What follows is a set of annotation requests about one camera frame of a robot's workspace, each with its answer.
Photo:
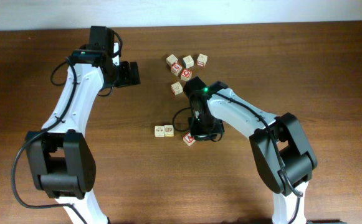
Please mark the red number 6 block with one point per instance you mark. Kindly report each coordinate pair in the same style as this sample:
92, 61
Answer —
176, 69

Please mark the yellow car block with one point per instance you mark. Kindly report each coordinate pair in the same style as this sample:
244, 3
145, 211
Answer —
159, 131

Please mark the blue E leaf block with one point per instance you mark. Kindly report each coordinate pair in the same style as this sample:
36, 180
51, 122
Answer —
171, 59

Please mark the red letter A block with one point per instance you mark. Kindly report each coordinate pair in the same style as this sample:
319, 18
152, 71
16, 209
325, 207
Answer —
188, 139

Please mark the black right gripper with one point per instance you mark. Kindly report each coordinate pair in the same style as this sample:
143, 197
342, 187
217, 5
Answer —
200, 135

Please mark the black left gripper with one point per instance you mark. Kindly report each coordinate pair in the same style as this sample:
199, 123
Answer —
126, 79

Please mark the red Q block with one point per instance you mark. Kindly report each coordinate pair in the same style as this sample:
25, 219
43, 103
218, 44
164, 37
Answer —
186, 75

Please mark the red E elephant block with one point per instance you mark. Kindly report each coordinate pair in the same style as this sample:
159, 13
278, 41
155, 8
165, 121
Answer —
177, 88

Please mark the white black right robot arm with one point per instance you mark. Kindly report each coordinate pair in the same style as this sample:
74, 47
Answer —
282, 153

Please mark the blue H block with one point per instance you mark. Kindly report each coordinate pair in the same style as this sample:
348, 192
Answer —
188, 62

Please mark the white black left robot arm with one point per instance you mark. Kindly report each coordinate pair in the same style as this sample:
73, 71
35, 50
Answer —
59, 158

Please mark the red bottom picture block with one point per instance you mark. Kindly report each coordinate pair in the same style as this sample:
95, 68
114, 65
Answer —
201, 60

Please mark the pineapple green B block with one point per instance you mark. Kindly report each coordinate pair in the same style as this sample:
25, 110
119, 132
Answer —
168, 130

